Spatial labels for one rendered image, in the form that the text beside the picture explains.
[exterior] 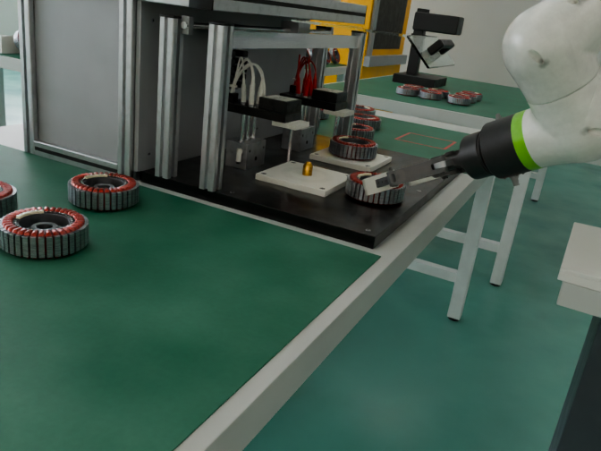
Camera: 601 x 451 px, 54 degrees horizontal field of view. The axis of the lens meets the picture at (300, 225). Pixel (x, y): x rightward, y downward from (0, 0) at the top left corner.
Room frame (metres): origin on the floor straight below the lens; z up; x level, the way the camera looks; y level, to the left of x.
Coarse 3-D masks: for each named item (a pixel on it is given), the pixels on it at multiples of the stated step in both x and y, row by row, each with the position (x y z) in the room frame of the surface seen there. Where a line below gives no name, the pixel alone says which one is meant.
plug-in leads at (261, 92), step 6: (240, 60) 1.18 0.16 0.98; (246, 60) 1.17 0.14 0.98; (240, 66) 1.18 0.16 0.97; (246, 66) 1.18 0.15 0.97; (252, 66) 1.20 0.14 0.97; (258, 66) 1.20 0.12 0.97; (240, 72) 1.19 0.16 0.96; (252, 72) 1.16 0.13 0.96; (234, 78) 1.19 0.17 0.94; (252, 78) 1.16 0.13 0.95; (234, 84) 1.19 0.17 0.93; (252, 84) 1.16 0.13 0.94; (264, 84) 1.20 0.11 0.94; (234, 90) 1.19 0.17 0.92; (252, 90) 1.16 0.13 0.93; (258, 90) 1.18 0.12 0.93; (264, 90) 1.20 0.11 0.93; (234, 96) 1.18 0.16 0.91; (252, 96) 1.16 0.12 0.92; (258, 96) 1.18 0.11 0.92; (240, 102) 1.18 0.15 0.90; (246, 102) 1.18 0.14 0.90; (252, 102) 1.16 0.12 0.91
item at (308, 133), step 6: (312, 126) 1.43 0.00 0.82; (288, 132) 1.38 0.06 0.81; (294, 132) 1.37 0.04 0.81; (300, 132) 1.37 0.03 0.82; (306, 132) 1.39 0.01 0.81; (312, 132) 1.42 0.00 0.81; (282, 138) 1.39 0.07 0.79; (288, 138) 1.38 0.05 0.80; (294, 138) 1.37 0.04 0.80; (300, 138) 1.37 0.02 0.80; (306, 138) 1.40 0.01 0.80; (312, 138) 1.43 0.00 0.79; (282, 144) 1.39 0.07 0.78; (294, 144) 1.37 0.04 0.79; (300, 144) 1.37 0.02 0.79; (306, 144) 1.40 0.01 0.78; (312, 144) 1.43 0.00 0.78; (294, 150) 1.37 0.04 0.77; (300, 150) 1.38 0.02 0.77
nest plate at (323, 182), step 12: (276, 168) 1.15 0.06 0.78; (288, 168) 1.16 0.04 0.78; (300, 168) 1.17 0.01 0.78; (324, 168) 1.20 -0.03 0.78; (264, 180) 1.09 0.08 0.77; (276, 180) 1.07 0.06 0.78; (288, 180) 1.07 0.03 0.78; (300, 180) 1.09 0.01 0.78; (312, 180) 1.10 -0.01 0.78; (324, 180) 1.11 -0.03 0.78; (336, 180) 1.12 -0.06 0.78; (312, 192) 1.04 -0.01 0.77; (324, 192) 1.03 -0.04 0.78
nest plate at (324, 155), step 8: (320, 152) 1.34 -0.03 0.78; (328, 152) 1.35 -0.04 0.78; (320, 160) 1.30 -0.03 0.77; (328, 160) 1.29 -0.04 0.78; (336, 160) 1.29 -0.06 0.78; (344, 160) 1.29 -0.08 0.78; (352, 160) 1.30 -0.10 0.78; (360, 160) 1.31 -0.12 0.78; (368, 160) 1.32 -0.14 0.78; (376, 160) 1.33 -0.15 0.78; (384, 160) 1.34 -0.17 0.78; (352, 168) 1.27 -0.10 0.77; (360, 168) 1.26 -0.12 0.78; (368, 168) 1.26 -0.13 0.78; (376, 168) 1.29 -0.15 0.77
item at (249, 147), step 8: (232, 144) 1.16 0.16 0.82; (240, 144) 1.15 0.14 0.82; (248, 144) 1.15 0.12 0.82; (256, 144) 1.18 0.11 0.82; (264, 144) 1.21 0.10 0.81; (232, 152) 1.16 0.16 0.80; (248, 152) 1.15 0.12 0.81; (256, 152) 1.18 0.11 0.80; (264, 152) 1.21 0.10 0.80; (232, 160) 1.16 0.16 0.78; (248, 160) 1.15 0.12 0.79; (256, 160) 1.18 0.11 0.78; (240, 168) 1.15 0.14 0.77; (248, 168) 1.16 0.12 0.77
